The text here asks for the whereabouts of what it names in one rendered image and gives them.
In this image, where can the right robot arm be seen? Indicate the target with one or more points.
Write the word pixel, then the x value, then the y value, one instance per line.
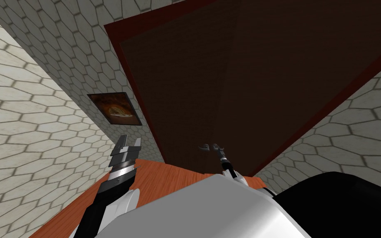
pixel 336 208

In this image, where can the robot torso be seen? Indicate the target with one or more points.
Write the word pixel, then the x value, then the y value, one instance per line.
pixel 207 211

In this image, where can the dark brown door leaf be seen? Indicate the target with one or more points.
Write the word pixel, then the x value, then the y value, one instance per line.
pixel 243 82

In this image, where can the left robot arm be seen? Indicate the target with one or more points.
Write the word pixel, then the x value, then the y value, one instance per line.
pixel 112 191

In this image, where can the dark framed orange picture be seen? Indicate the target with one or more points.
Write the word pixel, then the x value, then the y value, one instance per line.
pixel 116 109

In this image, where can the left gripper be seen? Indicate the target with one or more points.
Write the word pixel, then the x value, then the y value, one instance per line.
pixel 124 157

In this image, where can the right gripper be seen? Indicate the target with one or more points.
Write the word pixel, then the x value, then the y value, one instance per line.
pixel 221 154

